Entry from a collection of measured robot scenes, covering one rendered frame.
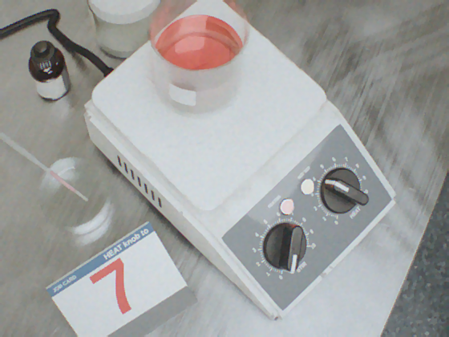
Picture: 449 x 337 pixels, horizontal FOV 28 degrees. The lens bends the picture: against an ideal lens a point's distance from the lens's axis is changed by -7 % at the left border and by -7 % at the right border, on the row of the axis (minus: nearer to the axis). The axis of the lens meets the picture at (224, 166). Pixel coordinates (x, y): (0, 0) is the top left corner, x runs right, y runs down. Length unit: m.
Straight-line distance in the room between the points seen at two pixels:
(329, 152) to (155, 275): 0.15
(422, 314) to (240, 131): 0.90
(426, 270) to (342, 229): 0.84
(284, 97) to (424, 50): 0.18
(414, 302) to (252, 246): 0.87
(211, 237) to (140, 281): 0.07
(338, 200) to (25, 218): 0.24
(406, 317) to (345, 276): 0.79
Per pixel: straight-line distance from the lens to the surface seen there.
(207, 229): 0.63
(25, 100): 0.74
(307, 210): 0.65
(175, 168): 0.62
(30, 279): 0.70
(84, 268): 0.65
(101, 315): 0.67
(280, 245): 0.64
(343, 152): 0.66
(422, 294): 1.49
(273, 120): 0.63
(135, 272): 0.66
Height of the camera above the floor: 1.42
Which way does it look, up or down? 71 degrees down
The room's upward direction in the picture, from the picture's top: 5 degrees clockwise
